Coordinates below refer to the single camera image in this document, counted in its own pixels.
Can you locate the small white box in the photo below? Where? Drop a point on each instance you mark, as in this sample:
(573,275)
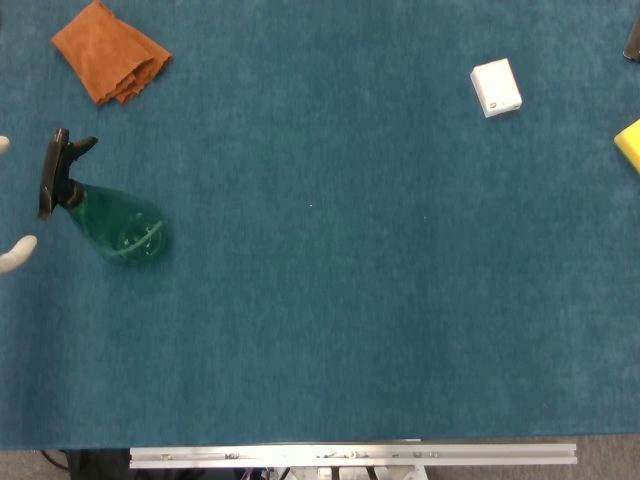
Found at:
(496,87)

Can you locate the dark handheld device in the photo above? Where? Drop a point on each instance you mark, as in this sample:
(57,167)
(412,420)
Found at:
(634,45)

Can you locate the yellow sponge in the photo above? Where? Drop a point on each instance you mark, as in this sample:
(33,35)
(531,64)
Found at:
(631,145)

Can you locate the green spray bottle black nozzle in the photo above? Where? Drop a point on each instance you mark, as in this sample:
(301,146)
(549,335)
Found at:
(117,225)

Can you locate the black base block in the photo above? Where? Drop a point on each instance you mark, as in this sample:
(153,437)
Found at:
(97,466)

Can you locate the aluminium profile rail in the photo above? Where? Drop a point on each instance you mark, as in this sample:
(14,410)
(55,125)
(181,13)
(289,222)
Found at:
(350,454)

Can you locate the orange folded cloth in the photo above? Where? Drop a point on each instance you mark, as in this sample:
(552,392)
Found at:
(107,55)

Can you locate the white-tipped silver left robot hand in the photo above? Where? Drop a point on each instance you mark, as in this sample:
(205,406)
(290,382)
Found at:
(15,255)

